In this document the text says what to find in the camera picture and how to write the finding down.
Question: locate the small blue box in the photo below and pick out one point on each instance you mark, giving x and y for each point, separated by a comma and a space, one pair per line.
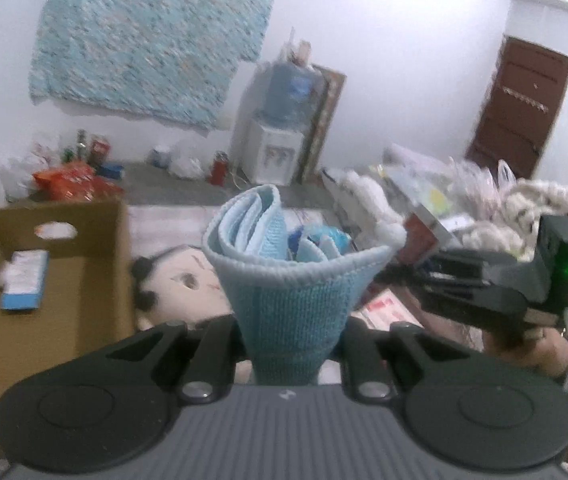
111, 170

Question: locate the red can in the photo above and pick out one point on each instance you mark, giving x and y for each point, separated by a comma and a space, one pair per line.
99, 149

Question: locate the blue snack packet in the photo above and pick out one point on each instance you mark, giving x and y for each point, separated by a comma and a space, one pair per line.
326, 237

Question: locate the brown wooden door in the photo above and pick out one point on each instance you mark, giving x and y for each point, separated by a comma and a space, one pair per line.
519, 105

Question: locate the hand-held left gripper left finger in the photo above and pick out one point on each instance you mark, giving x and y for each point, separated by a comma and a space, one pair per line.
218, 346

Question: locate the red snack bags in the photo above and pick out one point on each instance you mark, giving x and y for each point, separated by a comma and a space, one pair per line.
73, 182

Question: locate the blue water bottle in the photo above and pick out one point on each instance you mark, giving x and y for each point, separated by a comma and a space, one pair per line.
291, 90

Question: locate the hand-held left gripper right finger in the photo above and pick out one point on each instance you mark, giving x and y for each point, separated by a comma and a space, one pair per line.
356, 347

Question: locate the light blue knit cloth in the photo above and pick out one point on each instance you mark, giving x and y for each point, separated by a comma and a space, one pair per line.
294, 305

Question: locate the white plastic bag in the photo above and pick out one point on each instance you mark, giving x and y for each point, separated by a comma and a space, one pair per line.
186, 166

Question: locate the wooden framed board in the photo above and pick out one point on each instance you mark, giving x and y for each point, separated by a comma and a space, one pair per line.
326, 120

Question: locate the person's right hand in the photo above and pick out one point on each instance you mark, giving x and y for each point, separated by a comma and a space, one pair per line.
549, 352

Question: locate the clear plastic-wrapped package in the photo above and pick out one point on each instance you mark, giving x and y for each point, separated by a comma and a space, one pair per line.
424, 180

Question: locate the blue and white carton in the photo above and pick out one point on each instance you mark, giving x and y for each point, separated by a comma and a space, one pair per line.
26, 280

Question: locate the black-haired plush doll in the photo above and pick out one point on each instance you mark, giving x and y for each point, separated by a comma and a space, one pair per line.
183, 280

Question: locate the cream knit blanket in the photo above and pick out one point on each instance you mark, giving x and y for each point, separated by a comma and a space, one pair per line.
529, 205

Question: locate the white water dispenser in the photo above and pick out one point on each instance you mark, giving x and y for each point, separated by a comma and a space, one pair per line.
271, 152

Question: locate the brown cardboard box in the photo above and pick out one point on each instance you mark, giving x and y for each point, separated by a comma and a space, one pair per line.
88, 270

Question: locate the red thermos flask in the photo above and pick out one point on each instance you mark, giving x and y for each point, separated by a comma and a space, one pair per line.
217, 170

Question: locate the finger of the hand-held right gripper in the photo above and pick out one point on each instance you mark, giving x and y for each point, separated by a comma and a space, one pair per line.
469, 302
469, 267

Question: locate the teal patterned wall cloth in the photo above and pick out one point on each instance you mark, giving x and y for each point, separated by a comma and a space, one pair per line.
148, 35

